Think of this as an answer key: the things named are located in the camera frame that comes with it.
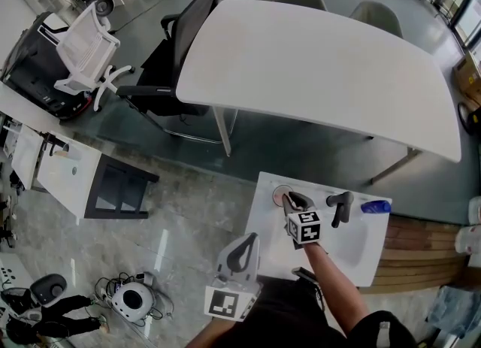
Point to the black office chair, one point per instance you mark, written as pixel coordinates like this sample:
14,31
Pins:
169,76

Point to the person's right forearm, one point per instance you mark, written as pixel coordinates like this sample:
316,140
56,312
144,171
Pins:
334,286

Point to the large white washbasin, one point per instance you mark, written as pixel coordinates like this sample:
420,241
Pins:
349,249

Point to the blue plastic sheet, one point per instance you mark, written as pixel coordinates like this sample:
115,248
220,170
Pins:
456,312

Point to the white curved table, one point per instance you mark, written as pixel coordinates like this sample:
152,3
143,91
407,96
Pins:
319,72

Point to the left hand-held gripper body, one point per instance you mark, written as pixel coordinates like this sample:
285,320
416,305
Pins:
244,282

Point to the white flat panel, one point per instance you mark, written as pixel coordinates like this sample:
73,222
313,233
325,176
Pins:
26,155

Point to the person's black trousers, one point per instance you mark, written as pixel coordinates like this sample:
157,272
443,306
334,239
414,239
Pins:
282,320

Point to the brown cardboard box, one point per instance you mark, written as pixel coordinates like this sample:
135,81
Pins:
469,76

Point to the grey cup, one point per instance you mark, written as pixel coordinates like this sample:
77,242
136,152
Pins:
278,190

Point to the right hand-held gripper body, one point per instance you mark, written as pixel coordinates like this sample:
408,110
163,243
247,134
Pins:
304,226

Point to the white dotted board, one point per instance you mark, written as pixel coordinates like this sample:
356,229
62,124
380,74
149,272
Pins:
13,271

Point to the black machine cabinet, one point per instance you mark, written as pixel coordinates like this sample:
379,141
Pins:
37,72

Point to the person's left forearm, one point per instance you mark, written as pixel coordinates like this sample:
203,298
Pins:
210,335

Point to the clear water jug red label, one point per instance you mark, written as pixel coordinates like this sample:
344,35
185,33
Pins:
475,211
469,239

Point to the white round pod device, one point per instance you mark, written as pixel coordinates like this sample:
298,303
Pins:
131,301

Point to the small white side table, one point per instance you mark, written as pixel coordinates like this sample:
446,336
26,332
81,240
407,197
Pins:
67,185

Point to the grey round pod device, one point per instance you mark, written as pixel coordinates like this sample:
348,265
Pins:
102,3

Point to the brown wooden slatted bench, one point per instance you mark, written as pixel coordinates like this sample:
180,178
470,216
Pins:
421,260

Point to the blue bottle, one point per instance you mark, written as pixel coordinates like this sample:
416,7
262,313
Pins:
376,206

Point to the white power strip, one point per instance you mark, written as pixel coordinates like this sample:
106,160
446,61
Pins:
106,294

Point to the white mesh office chair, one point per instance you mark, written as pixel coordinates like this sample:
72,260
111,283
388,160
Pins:
86,53

